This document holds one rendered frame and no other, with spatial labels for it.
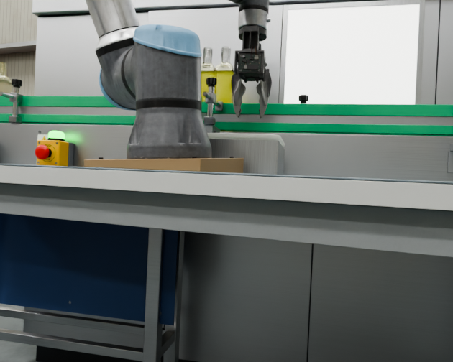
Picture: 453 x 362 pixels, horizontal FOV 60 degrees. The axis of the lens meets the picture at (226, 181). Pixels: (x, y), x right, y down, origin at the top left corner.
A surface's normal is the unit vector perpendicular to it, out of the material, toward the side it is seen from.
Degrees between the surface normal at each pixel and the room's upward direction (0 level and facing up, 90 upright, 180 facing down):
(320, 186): 90
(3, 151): 90
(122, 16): 94
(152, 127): 76
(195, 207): 90
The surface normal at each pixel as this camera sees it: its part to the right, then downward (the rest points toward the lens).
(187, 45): 0.66, 0.00
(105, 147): -0.20, 0.00
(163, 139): -0.01, -0.25
